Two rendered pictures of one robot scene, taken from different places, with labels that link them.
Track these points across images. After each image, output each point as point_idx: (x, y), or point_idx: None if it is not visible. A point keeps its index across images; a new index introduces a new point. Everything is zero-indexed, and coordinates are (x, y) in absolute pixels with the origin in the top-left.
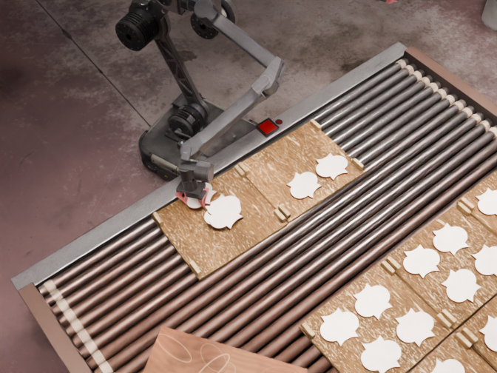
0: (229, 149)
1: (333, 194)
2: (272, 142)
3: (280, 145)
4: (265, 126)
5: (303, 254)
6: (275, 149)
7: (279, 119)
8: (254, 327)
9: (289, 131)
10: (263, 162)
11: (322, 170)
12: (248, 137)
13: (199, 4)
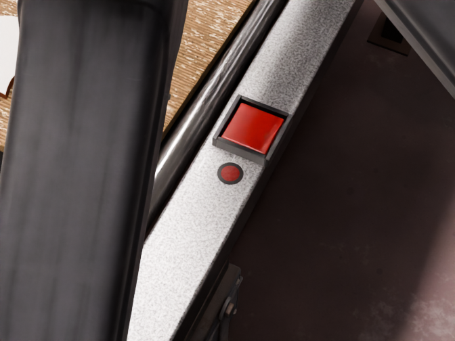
0: (322, 30)
1: None
2: (210, 90)
3: (175, 74)
4: (258, 125)
5: None
6: (185, 57)
7: (231, 183)
8: None
9: (176, 147)
10: (198, 8)
11: (11, 30)
12: (292, 84)
13: None
